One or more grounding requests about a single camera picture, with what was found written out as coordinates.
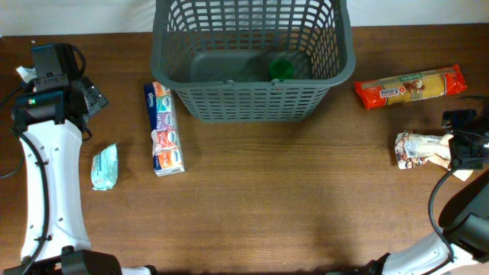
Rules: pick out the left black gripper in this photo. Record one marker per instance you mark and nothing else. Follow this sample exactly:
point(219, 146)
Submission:
point(97, 98)

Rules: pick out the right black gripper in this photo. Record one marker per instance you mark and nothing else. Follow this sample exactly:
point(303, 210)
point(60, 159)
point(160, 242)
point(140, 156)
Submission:
point(461, 155)

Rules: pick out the grey plastic shopping basket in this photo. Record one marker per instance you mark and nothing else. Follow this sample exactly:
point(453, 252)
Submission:
point(215, 56)

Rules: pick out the green lid jar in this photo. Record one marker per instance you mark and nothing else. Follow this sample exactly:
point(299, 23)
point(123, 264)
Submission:
point(281, 70)

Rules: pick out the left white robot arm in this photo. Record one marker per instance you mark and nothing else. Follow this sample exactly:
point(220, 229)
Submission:
point(50, 121)

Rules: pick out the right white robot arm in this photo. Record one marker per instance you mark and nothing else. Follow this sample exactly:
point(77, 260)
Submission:
point(460, 236)

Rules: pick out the light green wet wipes pack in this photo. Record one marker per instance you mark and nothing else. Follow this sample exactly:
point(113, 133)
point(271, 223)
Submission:
point(104, 172)

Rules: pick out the crumpled beige snack bag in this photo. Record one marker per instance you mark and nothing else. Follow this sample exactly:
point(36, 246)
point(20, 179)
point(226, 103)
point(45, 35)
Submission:
point(415, 150)

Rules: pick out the red spaghetti package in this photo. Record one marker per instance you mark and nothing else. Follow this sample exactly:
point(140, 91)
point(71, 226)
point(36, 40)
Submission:
point(411, 87)

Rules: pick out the Kleenex tissue multipack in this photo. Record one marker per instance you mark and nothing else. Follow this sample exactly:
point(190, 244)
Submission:
point(166, 150)

